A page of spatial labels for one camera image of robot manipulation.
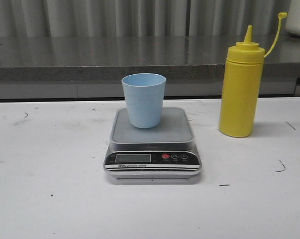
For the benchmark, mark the silver digital kitchen scale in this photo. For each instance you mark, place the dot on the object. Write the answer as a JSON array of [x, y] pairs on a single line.
[[166, 151]]

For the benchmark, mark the light blue plastic cup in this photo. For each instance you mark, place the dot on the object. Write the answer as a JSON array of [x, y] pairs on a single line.
[[144, 94]]

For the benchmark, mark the yellow squeeze bottle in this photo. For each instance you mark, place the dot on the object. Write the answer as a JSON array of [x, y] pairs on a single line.
[[241, 84]]

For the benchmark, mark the white kitchen appliance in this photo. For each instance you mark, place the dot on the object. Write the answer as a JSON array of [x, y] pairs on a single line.
[[293, 19]]

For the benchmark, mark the grey stone counter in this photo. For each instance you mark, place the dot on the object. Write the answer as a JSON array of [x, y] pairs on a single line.
[[83, 68]]

